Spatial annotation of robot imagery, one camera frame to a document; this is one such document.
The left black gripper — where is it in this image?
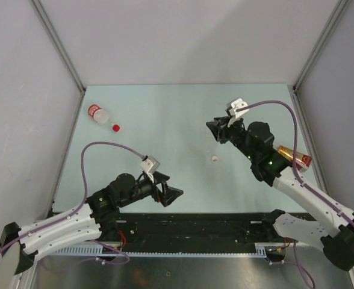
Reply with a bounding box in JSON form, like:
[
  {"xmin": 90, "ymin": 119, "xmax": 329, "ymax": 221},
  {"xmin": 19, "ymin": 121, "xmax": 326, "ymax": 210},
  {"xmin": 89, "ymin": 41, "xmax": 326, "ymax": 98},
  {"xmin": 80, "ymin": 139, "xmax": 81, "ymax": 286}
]
[{"xmin": 119, "ymin": 170, "xmax": 182, "ymax": 207}]

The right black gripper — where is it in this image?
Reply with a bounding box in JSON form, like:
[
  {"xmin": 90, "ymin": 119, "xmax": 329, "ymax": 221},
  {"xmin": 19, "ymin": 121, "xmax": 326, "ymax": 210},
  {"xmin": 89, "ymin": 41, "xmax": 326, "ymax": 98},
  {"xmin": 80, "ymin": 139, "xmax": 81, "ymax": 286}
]
[{"xmin": 208, "ymin": 114, "xmax": 258, "ymax": 161}]

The white bottle cap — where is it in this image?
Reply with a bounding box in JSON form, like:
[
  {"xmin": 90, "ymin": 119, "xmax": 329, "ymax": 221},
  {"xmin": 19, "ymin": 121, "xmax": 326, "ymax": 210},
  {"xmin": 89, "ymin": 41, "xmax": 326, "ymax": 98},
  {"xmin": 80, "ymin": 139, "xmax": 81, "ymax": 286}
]
[{"xmin": 211, "ymin": 155, "xmax": 219, "ymax": 163}]

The red label plastic bottle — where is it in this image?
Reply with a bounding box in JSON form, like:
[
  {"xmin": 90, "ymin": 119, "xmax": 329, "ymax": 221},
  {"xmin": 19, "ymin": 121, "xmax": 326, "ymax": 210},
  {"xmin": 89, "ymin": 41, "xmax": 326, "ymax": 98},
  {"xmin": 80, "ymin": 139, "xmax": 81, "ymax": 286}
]
[{"xmin": 87, "ymin": 104, "xmax": 120, "ymax": 132}]

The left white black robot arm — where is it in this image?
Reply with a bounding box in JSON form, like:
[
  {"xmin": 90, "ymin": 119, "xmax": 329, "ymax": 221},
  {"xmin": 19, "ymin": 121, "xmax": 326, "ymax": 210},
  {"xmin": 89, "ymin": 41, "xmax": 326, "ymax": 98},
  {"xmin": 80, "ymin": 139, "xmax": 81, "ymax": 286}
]
[{"xmin": 0, "ymin": 172, "xmax": 184, "ymax": 275}]

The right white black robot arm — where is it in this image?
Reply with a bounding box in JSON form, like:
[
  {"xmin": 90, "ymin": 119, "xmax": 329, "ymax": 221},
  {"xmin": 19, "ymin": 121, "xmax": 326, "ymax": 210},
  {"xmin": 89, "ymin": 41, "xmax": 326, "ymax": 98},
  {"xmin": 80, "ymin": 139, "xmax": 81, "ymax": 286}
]
[{"xmin": 206, "ymin": 117, "xmax": 354, "ymax": 271}]

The yellow red tea bottle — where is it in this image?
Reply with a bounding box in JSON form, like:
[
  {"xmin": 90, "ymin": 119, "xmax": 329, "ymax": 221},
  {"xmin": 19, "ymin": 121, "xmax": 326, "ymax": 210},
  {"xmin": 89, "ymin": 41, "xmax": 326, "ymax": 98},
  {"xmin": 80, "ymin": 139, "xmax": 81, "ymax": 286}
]
[{"xmin": 277, "ymin": 145, "xmax": 312, "ymax": 173}]

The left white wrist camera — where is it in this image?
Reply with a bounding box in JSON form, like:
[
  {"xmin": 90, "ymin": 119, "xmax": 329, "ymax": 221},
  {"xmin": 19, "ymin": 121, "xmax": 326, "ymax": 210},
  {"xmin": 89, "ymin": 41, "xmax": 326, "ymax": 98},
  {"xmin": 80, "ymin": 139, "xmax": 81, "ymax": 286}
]
[{"xmin": 140, "ymin": 155, "xmax": 160, "ymax": 175}]

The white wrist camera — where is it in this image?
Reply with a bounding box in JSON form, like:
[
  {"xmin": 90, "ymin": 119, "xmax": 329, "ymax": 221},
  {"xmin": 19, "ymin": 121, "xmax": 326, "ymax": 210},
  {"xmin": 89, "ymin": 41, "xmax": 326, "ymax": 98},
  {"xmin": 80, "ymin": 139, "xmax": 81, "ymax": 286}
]
[
  {"xmin": 226, "ymin": 98, "xmax": 249, "ymax": 127},
  {"xmin": 140, "ymin": 155, "xmax": 160, "ymax": 175}
]

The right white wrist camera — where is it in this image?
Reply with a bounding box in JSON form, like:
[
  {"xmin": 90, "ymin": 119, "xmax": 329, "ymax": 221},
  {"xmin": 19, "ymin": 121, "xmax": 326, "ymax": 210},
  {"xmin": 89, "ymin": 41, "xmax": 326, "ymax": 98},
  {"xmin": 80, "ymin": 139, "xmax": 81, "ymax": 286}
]
[{"xmin": 226, "ymin": 98, "xmax": 249, "ymax": 127}]

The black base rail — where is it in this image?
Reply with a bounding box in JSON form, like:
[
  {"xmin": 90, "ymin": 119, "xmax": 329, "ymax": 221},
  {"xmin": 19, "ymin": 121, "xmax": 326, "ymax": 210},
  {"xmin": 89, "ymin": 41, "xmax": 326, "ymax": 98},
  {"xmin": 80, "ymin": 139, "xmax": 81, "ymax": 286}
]
[{"xmin": 101, "ymin": 213, "xmax": 290, "ymax": 252}]

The grey slotted cable duct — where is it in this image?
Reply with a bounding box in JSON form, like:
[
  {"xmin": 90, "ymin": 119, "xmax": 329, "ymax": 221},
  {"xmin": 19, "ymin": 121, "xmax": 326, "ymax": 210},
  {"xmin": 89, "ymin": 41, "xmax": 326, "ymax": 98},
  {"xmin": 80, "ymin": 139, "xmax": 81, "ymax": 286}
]
[{"xmin": 51, "ymin": 243, "xmax": 284, "ymax": 258}]

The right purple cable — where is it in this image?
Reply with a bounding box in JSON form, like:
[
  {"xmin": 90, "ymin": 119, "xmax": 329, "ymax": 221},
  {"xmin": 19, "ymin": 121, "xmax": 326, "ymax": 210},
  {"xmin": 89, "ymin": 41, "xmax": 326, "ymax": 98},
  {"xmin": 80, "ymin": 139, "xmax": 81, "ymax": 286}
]
[{"xmin": 237, "ymin": 101, "xmax": 354, "ymax": 273}]

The purple cable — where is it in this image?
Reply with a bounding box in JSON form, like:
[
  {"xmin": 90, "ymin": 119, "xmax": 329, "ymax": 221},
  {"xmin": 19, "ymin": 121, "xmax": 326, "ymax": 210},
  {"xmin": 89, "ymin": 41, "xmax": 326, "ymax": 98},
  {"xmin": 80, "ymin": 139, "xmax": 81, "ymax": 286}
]
[
  {"xmin": 0, "ymin": 142, "xmax": 148, "ymax": 276},
  {"xmin": 237, "ymin": 101, "xmax": 354, "ymax": 273}
]

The right aluminium frame post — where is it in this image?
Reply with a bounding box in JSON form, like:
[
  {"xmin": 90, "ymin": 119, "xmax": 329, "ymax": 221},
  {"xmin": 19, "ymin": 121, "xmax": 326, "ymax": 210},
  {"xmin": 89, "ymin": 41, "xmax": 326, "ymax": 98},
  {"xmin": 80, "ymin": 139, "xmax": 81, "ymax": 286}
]
[{"xmin": 292, "ymin": 0, "xmax": 351, "ymax": 92}]

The aluminium frame post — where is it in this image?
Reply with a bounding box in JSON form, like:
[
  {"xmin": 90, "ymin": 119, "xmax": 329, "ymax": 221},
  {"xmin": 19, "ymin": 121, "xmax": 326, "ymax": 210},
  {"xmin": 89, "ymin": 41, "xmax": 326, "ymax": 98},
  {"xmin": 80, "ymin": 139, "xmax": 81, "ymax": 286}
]
[
  {"xmin": 292, "ymin": 0, "xmax": 351, "ymax": 92},
  {"xmin": 29, "ymin": 0, "xmax": 85, "ymax": 93}
]

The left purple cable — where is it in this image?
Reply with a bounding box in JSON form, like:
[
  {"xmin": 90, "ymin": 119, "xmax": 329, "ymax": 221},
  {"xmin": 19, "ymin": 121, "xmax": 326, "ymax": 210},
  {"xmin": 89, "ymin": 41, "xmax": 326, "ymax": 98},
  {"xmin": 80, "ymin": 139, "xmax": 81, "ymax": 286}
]
[{"xmin": 0, "ymin": 142, "xmax": 148, "ymax": 276}]

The left aluminium frame post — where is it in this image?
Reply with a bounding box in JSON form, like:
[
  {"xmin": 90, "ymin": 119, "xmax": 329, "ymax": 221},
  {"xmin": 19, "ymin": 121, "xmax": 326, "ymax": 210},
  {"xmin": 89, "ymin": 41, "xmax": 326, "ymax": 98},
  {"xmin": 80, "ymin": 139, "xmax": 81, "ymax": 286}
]
[{"xmin": 29, "ymin": 0, "xmax": 85, "ymax": 93}]

